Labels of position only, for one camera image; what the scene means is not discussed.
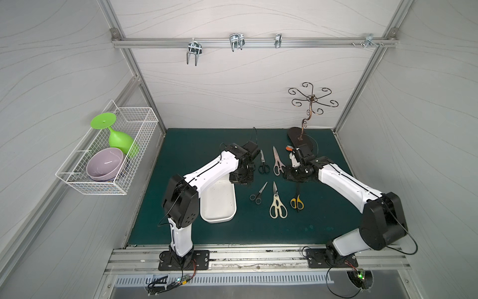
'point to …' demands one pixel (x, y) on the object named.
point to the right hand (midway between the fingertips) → (286, 174)
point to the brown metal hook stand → (313, 99)
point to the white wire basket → (138, 122)
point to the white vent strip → (284, 278)
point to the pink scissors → (278, 167)
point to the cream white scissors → (277, 208)
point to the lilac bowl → (104, 164)
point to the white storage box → (218, 204)
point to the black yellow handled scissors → (297, 203)
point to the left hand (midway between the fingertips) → (246, 183)
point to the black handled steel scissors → (263, 168)
